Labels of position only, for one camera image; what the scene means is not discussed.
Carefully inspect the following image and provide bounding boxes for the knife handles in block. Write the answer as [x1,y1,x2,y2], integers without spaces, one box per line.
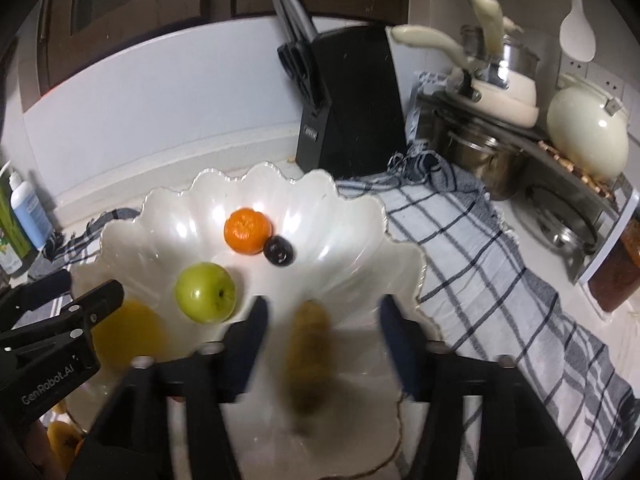
[257,0,319,45]

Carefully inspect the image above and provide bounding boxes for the small mandarin orange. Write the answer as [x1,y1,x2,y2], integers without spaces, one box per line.
[223,207,274,255]

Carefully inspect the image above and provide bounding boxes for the large yellow citrus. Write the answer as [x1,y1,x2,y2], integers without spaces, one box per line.
[92,300,169,377]

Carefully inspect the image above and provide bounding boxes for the steel lid under rack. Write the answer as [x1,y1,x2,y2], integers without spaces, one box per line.
[524,182,602,257]

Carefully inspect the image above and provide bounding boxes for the grey checkered cloth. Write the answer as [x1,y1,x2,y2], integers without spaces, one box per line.
[30,71,628,480]

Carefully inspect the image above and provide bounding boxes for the green apple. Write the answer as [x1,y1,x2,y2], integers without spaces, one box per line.
[174,261,237,324]

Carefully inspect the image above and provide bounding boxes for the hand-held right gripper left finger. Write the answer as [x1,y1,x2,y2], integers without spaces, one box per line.
[66,296,271,480]

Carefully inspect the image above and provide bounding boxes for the yellow mango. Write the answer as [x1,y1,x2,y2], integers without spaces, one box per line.
[46,400,86,477]

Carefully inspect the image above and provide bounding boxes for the brown window frame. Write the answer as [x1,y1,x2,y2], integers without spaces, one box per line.
[19,0,412,112]

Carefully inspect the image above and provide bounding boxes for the black kitchen scissors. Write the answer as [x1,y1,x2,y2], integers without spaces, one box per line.
[277,41,324,112]

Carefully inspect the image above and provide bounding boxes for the cream casserole pot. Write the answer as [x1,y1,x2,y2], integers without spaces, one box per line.
[545,72,631,181]

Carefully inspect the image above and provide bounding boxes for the white rice paddle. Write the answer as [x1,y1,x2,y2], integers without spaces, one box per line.
[558,0,597,62]

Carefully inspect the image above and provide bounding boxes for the white blue pump bottle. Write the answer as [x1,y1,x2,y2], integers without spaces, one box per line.
[8,172,55,251]

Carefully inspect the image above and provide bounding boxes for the dark purple plum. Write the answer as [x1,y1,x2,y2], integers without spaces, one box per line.
[263,234,296,266]

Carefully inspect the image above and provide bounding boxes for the spotted yellow banana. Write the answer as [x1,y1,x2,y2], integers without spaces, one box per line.
[284,300,334,437]

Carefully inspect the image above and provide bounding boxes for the green dish soap bottle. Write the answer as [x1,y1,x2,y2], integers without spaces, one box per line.
[0,160,34,277]

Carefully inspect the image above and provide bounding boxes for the white scalloped bowl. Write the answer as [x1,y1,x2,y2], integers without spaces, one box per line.
[67,161,442,477]

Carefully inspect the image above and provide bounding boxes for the black knife block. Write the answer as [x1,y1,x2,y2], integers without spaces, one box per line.
[295,25,407,179]

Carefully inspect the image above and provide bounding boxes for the cream saucepan with handle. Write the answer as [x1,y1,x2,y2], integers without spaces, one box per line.
[390,23,541,127]

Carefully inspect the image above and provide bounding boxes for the steel pot with cream handle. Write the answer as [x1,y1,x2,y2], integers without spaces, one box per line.
[460,0,542,81]

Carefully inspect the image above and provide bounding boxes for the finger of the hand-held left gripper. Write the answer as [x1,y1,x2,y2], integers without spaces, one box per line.
[0,280,125,358]
[0,268,72,322]

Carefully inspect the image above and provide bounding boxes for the white wall sockets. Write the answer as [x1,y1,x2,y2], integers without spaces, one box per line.
[559,54,627,102]

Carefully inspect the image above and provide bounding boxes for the glass jar of red sauce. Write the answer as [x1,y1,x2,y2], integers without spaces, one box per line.
[587,209,640,314]

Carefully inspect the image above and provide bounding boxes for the metal kitchen rack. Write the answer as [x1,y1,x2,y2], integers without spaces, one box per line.
[414,86,640,287]

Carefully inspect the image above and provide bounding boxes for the large stainless steel pot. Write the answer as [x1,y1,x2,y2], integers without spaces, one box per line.
[432,109,527,202]

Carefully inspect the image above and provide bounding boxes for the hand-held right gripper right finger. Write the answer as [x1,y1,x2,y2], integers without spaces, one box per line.
[378,294,585,480]

